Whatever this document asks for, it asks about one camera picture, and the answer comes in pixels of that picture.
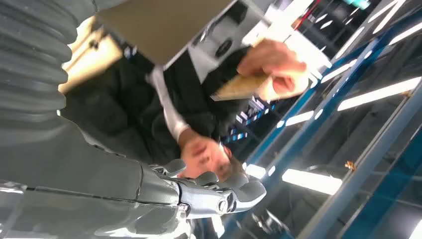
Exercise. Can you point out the person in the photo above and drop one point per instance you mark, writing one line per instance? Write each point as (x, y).
(132, 109)

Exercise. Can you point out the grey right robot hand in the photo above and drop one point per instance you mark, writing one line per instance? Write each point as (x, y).
(82, 184)

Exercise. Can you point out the grey laptop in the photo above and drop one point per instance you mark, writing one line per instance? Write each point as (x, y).
(165, 29)

